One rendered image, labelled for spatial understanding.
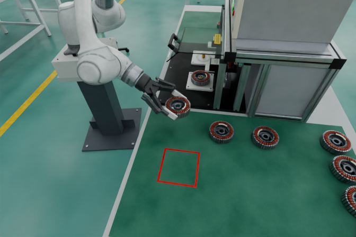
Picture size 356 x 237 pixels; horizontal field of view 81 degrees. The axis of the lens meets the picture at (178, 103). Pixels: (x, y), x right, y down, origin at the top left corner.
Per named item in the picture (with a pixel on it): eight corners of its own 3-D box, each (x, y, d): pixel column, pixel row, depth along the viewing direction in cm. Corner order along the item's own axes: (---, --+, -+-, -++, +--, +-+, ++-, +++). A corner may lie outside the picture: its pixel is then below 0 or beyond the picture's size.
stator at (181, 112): (161, 115, 91) (160, 109, 89) (170, 98, 99) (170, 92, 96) (185, 122, 89) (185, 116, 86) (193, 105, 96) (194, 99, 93)
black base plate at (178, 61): (156, 105, 114) (156, 102, 113) (176, 44, 158) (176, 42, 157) (245, 114, 108) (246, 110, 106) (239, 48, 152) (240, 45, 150)
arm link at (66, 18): (63, 39, 136) (49, 2, 122) (91, 32, 143) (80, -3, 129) (69, 47, 125) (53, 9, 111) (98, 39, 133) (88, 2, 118)
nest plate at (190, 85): (186, 89, 119) (186, 87, 118) (189, 73, 130) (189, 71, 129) (212, 91, 117) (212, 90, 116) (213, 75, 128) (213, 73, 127)
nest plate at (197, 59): (190, 64, 136) (190, 63, 135) (193, 52, 146) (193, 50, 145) (214, 66, 134) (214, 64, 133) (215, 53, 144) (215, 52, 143)
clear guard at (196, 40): (166, 62, 98) (165, 51, 93) (175, 37, 114) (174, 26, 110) (237, 67, 93) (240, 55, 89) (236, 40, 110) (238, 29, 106)
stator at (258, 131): (281, 138, 97) (283, 133, 94) (270, 154, 91) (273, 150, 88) (258, 126, 102) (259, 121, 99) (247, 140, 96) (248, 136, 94)
